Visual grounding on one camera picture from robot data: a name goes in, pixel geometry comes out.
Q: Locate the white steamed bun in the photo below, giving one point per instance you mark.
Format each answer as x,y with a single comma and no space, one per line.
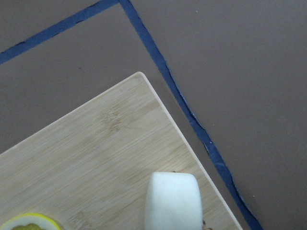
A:
173,202

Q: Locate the bamboo cutting board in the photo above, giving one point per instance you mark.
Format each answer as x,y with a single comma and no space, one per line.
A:
90,169

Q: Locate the top lemon slice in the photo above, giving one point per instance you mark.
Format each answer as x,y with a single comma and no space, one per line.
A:
30,221

